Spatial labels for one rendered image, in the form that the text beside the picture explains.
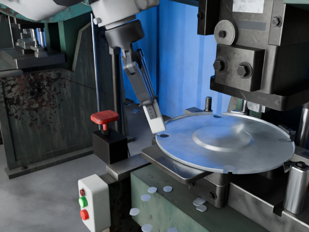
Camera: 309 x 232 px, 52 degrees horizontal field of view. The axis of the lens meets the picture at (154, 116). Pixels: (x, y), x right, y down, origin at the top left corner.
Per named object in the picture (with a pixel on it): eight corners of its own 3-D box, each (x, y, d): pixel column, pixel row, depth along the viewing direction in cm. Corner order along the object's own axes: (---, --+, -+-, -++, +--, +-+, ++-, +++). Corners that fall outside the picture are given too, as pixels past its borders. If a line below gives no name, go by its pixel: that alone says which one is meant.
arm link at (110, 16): (83, 4, 57) (95, 33, 59) (149, -21, 55) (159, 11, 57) (100, 2, 69) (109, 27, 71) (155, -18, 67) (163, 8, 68)
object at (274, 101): (281, 124, 62) (285, 97, 60) (206, 98, 77) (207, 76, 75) (321, 107, 72) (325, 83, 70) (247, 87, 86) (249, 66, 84)
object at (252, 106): (261, 113, 71) (264, 97, 70) (244, 107, 75) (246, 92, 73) (270, 110, 73) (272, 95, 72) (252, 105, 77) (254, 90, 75)
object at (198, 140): (148, 170, 57) (148, 165, 57) (161, 112, 84) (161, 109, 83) (316, 179, 54) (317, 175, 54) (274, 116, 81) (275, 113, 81)
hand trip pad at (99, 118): (100, 146, 86) (99, 120, 84) (90, 138, 91) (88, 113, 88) (122, 139, 90) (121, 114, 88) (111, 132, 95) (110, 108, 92)
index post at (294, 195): (296, 215, 57) (306, 168, 53) (281, 207, 59) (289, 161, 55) (304, 209, 58) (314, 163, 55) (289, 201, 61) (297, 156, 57)
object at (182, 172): (183, 240, 59) (186, 177, 54) (139, 203, 69) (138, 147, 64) (263, 191, 73) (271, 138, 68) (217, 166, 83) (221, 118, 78)
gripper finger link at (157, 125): (155, 100, 67) (155, 101, 67) (165, 129, 69) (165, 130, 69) (142, 103, 68) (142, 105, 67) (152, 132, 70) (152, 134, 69)
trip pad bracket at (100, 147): (112, 202, 90) (108, 140, 83) (95, 187, 97) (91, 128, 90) (129, 194, 93) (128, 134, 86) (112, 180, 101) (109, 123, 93)
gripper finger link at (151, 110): (149, 94, 66) (148, 99, 63) (157, 116, 68) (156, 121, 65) (142, 96, 66) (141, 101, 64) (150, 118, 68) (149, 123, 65)
